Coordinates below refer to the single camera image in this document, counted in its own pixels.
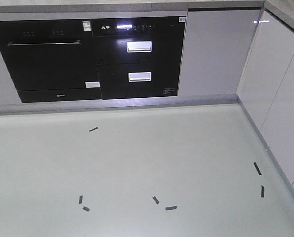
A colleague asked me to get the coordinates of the black two-drawer disinfection cabinet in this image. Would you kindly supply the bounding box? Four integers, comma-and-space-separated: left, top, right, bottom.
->
91, 16, 186, 100

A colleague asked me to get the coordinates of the white front cabinet door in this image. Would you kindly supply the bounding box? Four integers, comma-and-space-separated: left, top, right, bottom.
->
178, 9, 260, 96

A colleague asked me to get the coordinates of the green energy label sticker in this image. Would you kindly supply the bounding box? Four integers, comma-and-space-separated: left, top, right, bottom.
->
82, 20, 91, 32

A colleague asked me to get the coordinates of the white right side cabinet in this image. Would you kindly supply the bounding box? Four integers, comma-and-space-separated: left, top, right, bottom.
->
238, 10, 294, 190

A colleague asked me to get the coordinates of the lower silver drawer handle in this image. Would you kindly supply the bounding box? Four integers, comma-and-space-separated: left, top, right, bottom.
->
128, 72, 151, 82

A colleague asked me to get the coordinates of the silver drawer handle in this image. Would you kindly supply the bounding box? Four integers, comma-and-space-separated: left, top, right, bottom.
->
126, 41, 152, 53
128, 72, 151, 82

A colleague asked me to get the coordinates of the upper silver drawer handle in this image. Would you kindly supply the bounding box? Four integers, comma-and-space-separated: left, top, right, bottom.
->
126, 41, 152, 53

